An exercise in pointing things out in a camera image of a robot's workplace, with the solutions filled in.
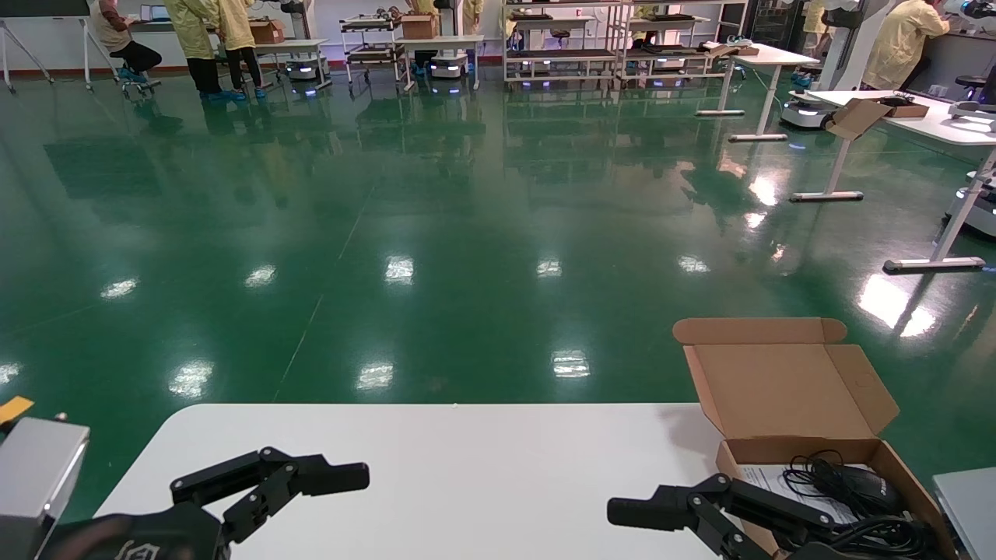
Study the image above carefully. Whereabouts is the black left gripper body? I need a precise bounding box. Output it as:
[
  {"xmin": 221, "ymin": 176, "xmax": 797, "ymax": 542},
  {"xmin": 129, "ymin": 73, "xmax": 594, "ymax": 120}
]
[{"xmin": 35, "ymin": 502, "xmax": 232, "ymax": 560}]

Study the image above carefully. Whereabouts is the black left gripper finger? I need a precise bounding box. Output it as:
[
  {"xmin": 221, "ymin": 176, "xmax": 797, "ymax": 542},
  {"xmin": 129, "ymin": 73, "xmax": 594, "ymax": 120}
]
[{"xmin": 171, "ymin": 447, "xmax": 371, "ymax": 544}]

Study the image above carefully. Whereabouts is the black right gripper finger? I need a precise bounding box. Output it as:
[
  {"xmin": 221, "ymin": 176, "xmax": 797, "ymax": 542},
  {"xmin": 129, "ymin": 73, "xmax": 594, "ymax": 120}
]
[{"xmin": 607, "ymin": 473, "xmax": 843, "ymax": 560}]

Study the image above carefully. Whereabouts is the brown cardboard storage box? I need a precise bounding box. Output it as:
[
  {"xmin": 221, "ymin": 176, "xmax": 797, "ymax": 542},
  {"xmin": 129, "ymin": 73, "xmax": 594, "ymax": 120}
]
[{"xmin": 673, "ymin": 317, "xmax": 959, "ymax": 560}]

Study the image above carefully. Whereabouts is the open cardboard box with flap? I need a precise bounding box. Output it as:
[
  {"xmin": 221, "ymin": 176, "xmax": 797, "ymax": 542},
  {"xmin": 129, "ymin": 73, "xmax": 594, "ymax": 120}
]
[{"xmin": 826, "ymin": 95, "xmax": 931, "ymax": 141}]

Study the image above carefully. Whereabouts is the white printed instruction sheet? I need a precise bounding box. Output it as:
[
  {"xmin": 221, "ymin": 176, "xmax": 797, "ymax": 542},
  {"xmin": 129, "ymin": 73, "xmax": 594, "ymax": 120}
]
[{"xmin": 735, "ymin": 464, "xmax": 884, "ymax": 537}]

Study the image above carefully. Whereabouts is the metal trolley cart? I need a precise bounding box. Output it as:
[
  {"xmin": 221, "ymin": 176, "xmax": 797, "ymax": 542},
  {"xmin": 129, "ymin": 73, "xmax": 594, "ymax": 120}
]
[{"xmin": 340, "ymin": 12, "xmax": 407, "ymax": 86}]

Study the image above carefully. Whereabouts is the white table with T legs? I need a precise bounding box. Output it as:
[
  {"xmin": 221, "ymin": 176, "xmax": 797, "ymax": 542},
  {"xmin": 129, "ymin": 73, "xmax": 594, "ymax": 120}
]
[
  {"xmin": 395, "ymin": 34, "xmax": 485, "ymax": 93},
  {"xmin": 253, "ymin": 37, "xmax": 334, "ymax": 93},
  {"xmin": 790, "ymin": 89, "xmax": 996, "ymax": 275},
  {"xmin": 695, "ymin": 43, "xmax": 822, "ymax": 143}
]

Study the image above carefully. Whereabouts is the wheeled chair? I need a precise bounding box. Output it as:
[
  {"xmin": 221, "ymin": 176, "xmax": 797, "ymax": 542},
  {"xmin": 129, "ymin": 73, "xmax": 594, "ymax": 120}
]
[{"xmin": 115, "ymin": 66, "xmax": 163, "ymax": 100}]

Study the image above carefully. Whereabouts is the standing person in yellow gown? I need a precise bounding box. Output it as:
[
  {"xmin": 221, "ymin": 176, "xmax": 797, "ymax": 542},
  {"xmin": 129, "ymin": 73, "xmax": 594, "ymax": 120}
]
[
  {"xmin": 162, "ymin": 0, "xmax": 228, "ymax": 102},
  {"xmin": 862, "ymin": 0, "xmax": 952, "ymax": 92},
  {"xmin": 216, "ymin": 0, "xmax": 267, "ymax": 100}
]

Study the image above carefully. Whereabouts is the seated person in black trousers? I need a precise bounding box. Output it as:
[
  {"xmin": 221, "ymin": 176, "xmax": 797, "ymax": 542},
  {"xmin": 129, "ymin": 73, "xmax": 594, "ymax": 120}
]
[{"xmin": 87, "ymin": 0, "xmax": 164, "ymax": 85}]

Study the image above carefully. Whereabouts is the white metal shelving rack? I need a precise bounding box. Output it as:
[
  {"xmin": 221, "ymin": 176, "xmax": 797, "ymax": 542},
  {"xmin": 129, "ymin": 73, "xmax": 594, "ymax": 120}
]
[
  {"xmin": 502, "ymin": 0, "xmax": 630, "ymax": 85},
  {"xmin": 622, "ymin": 0, "xmax": 749, "ymax": 88}
]

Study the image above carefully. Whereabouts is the dark screen on tripod stand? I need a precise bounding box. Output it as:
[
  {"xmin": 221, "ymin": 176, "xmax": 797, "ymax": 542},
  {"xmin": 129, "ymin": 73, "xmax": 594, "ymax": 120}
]
[{"xmin": 0, "ymin": 0, "xmax": 93, "ymax": 94}]

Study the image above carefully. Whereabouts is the dark lab counter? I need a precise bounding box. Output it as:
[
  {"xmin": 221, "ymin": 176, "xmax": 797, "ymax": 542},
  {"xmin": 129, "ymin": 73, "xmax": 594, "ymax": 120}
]
[{"xmin": 922, "ymin": 30, "xmax": 996, "ymax": 102}]

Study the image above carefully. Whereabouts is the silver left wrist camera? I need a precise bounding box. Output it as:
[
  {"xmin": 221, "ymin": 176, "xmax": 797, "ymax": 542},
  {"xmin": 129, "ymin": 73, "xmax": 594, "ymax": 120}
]
[{"xmin": 0, "ymin": 416, "xmax": 90, "ymax": 549}]

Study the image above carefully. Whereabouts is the black corded computer mouse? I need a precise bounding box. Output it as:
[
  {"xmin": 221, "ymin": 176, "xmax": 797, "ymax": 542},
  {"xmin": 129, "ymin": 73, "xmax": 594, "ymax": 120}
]
[{"xmin": 782, "ymin": 450, "xmax": 907, "ymax": 520}]

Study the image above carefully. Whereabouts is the coiled black power cable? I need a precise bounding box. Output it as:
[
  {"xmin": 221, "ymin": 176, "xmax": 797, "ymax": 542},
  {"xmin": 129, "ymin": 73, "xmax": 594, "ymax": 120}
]
[{"xmin": 809, "ymin": 509, "xmax": 938, "ymax": 560}]

